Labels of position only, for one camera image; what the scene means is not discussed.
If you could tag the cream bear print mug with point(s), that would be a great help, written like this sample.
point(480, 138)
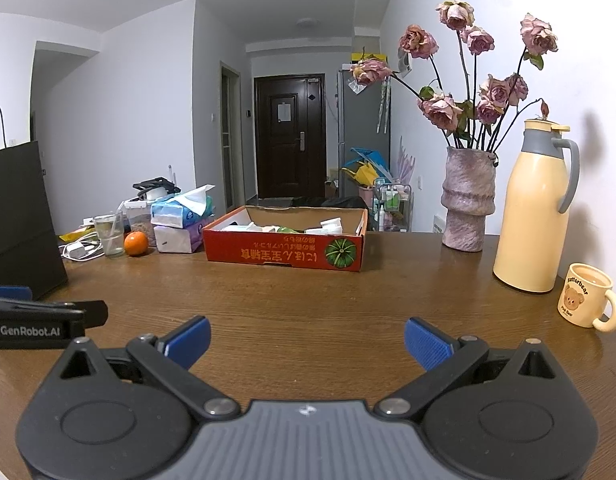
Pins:
point(583, 295)

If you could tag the pink bucket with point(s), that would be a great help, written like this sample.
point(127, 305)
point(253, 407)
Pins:
point(365, 194)

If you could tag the red and orange cardboard box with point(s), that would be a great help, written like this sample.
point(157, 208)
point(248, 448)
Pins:
point(288, 256)

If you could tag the bunch of dried pink roses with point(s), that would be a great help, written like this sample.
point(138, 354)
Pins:
point(440, 107)

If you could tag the metal trolley with bottles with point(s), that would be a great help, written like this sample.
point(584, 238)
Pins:
point(393, 205)

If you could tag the yellow packet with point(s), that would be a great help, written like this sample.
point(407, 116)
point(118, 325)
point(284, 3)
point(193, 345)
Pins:
point(77, 234)

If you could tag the clear container with white lid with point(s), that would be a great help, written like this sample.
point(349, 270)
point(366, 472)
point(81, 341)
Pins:
point(136, 215)

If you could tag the cream thermos jug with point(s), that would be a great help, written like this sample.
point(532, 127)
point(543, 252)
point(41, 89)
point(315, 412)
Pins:
point(530, 210)

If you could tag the black paper bag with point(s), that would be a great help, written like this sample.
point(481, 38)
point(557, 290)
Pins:
point(17, 220)

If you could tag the round ceiling light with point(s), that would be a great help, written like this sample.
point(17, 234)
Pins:
point(308, 22)

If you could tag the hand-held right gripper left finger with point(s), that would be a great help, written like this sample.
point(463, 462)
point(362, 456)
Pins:
point(190, 341)

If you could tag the pink textured vase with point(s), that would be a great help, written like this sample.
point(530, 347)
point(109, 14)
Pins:
point(468, 200)

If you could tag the grey refrigerator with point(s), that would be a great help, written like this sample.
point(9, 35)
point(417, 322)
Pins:
point(360, 125)

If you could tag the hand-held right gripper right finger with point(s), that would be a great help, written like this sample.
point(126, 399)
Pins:
point(428, 342)

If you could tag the blue tissue pack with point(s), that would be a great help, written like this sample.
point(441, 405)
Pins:
point(175, 210)

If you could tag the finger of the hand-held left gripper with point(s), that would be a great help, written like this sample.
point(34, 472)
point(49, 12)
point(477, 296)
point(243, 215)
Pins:
point(93, 312)
point(7, 292)

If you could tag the brown cardboard box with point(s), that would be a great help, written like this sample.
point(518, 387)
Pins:
point(333, 187)

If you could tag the blue folding rack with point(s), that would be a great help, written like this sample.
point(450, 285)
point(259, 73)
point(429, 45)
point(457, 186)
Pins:
point(375, 157)

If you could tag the white and green spray bottle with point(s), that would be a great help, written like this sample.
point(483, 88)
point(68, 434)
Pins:
point(285, 230)

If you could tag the purple tissue pack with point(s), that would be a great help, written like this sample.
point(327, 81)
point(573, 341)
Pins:
point(202, 237)

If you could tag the white pole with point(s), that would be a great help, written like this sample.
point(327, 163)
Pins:
point(171, 172)

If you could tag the stack of black hangers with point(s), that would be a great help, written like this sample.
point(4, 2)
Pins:
point(155, 184)

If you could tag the orange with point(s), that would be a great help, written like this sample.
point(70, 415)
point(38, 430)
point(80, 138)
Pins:
point(136, 244)

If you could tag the yellow bag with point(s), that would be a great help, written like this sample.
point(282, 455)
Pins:
point(365, 174)

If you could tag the yellow and black box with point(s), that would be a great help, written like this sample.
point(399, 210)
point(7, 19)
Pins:
point(373, 58)

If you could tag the dark brown entrance door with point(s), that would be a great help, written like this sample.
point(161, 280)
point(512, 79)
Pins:
point(273, 160)

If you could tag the clear drinking glass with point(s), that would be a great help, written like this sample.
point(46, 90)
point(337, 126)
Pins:
point(109, 240)

